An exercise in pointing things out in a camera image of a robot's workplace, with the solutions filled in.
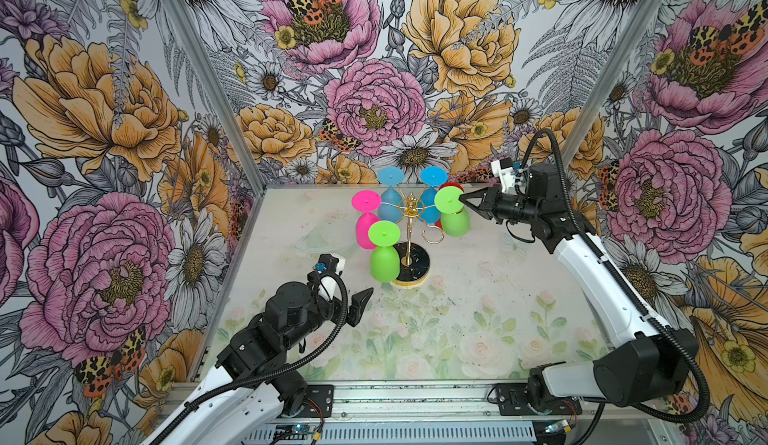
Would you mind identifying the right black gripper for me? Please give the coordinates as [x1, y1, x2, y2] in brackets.
[459, 182, 542, 226]

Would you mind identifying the green wine glass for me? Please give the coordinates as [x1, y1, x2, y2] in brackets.
[368, 220, 401, 283]
[434, 186, 471, 238]

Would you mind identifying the red wine glass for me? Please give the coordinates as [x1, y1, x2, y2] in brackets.
[434, 185, 464, 232]

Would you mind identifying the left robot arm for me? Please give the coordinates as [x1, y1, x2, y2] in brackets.
[145, 255, 374, 444]

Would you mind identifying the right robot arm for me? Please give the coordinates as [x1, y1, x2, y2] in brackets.
[459, 148, 711, 424]

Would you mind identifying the right blue wine glass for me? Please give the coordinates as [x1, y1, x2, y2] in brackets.
[419, 166, 448, 225]

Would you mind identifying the blue wine glass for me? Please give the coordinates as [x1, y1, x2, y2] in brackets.
[378, 167, 405, 223]
[419, 166, 448, 225]

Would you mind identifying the left blue wine glass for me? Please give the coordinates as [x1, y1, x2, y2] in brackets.
[378, 167, 405, 223]

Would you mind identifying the pink wine glass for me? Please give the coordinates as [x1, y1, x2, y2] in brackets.
[351, 190, 381, 250]

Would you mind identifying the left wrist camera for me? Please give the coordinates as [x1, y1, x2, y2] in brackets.
[315, 254, 346, 302]

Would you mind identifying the gold wire glass rack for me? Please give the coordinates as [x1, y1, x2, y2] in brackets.
[390, 186, 445, 289]

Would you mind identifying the aluminium front rail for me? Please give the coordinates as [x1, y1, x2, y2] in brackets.
[161, 378, 667, 425]

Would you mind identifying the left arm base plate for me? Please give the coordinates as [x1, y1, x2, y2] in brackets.
[281, 384, 336, 419]

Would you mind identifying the white perforated cable duct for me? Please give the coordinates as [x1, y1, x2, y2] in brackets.
[236, 421, 537, 444]

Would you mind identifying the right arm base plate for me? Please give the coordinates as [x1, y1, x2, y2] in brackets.
[486, 382, 583, 418]

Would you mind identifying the left aluminium corner post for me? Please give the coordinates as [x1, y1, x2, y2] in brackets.
[160, 0, 266, 198]

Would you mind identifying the aluminium corner post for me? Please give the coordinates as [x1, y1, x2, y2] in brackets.
[561, 0, 663, 164]
[160, 0, 266, 198]

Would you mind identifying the right aluminium corner post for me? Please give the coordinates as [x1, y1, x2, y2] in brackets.
[561, 0, 663, 164]

